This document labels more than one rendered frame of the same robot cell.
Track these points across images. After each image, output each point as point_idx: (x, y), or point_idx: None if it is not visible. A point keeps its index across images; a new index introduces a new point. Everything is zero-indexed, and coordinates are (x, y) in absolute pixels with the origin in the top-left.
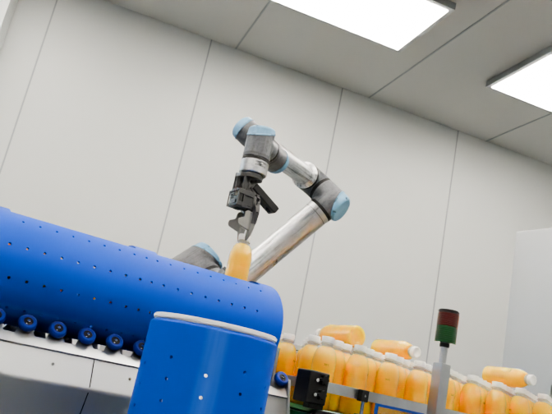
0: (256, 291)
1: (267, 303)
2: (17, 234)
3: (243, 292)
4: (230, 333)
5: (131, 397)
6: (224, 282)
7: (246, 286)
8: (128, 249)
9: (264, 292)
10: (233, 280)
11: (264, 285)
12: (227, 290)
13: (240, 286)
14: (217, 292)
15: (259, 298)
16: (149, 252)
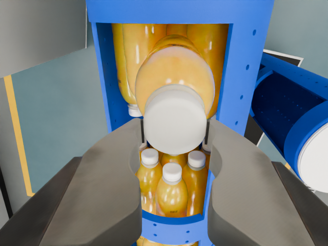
0: (254, 45)
1: (269, 18)
2: None
3: (253, 79)
4: None
5: None
6: (240, 120)
7: (245, 71)
8: (208, 242)
9: (257, 18)
10: (235, 102)
11: (229, 1)
12: (247, 112)
13: (245, 88)
14: (246, 125)
15: (262, 41)
16: (204, 227)
